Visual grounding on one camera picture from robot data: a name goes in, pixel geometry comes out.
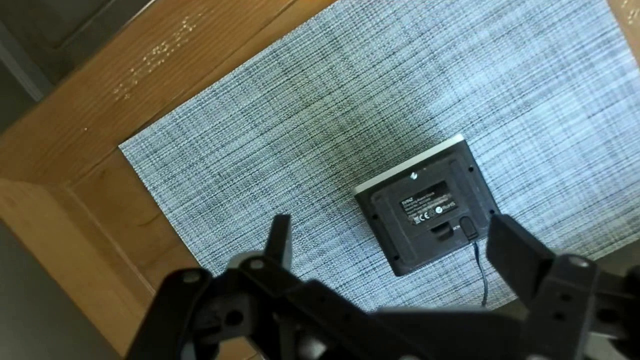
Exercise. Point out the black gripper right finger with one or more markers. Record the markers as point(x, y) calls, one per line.
point(568, 296)

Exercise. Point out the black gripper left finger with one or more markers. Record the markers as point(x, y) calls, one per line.
point(258, 298)

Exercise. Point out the black cube device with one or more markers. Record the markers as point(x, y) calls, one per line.
point(428, 207)

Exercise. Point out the wooden side table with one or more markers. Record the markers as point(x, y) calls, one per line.
point(71, 195)

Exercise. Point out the grey woven placemat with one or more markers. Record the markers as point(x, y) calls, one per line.
point(547, 95)

